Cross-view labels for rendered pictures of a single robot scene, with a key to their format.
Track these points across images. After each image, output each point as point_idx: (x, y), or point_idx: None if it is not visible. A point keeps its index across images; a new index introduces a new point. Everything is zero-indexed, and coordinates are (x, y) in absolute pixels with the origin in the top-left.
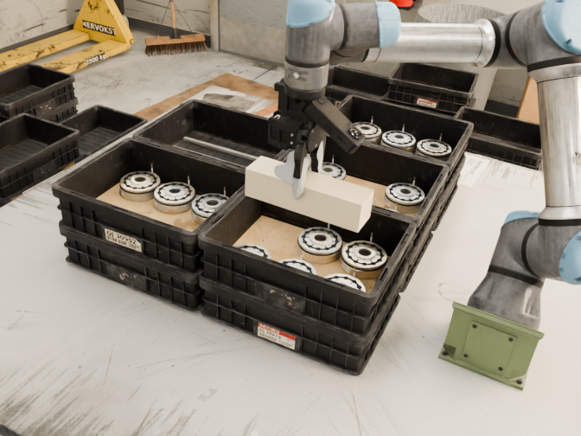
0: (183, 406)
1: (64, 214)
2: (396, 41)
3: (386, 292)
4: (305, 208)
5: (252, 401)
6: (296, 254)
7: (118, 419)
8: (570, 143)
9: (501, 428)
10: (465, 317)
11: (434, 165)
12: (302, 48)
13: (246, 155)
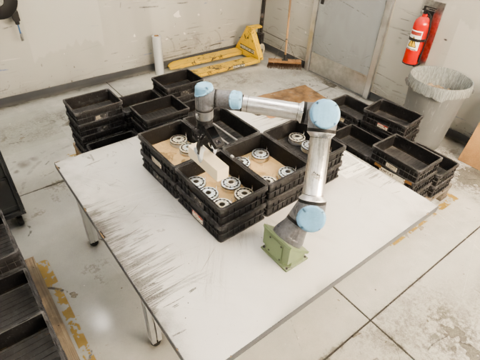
0: (149, 231)
1: (141, 146)
2: (238, 108)
3: (240, 211)
4: (203, 167)
5: (174, 238)
6: (219, 186)
7: (125, 228)
8: (312, 166)
9: (263, 282)
10: (268, 232)
11: (304, 162)
12: (197, 104)
13: (233, 137)
